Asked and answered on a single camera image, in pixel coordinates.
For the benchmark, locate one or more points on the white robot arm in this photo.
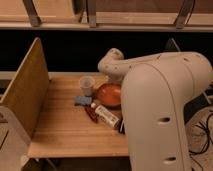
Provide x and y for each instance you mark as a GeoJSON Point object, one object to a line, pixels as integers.
{"type": "Point", "coordinates": [155, 89]}

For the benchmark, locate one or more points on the orange ceramic bowl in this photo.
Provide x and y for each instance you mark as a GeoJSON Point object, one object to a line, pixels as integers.
{"type": "Point", "coordinates": [109, 94]}

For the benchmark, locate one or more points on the clear plastic cup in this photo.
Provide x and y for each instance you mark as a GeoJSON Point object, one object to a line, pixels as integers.
{"type": "Point", "coordinates": [86, 84]}

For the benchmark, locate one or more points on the dark red snack bag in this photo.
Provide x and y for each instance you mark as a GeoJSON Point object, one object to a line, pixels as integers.
{"type": "Point", "coordinates": [90, 112]}

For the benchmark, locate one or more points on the blue sponge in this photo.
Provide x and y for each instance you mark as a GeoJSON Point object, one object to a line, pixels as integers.
{"type": "Point", "coordinates": [82, 100]}

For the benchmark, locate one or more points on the wooden side panel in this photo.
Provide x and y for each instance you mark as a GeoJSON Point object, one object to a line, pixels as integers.
{"type": "Point", "coordinates": [23, 98]}

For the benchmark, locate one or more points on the wooden back shelf frame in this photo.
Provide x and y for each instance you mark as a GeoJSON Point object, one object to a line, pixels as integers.
{"type": "Point", "coordinates": [108, 15]}

